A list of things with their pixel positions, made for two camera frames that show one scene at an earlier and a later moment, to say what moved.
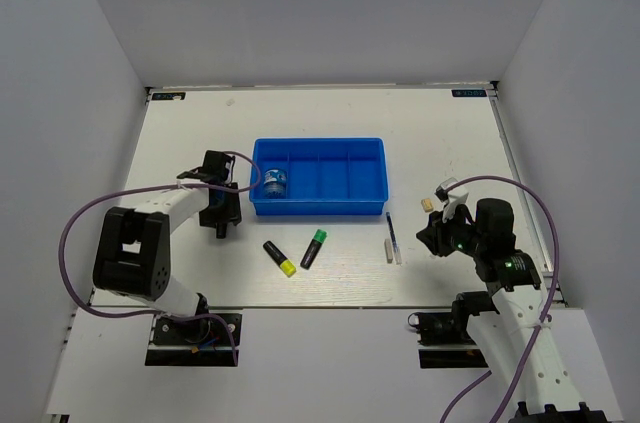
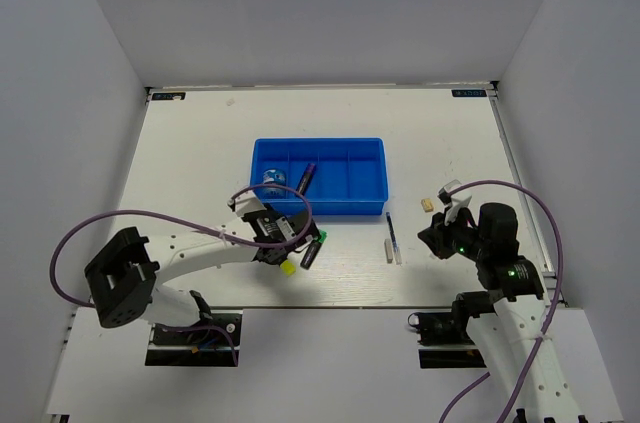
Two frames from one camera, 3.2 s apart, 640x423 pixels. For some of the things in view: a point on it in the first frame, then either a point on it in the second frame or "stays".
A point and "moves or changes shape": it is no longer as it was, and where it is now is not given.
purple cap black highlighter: (221, 229) moves or changes shape
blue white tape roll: (275, 183) stays
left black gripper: (231, 213) -> (273, 212)
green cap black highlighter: (313, 249) stays
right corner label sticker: (468, 93) stays
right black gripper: (434, 235) stays
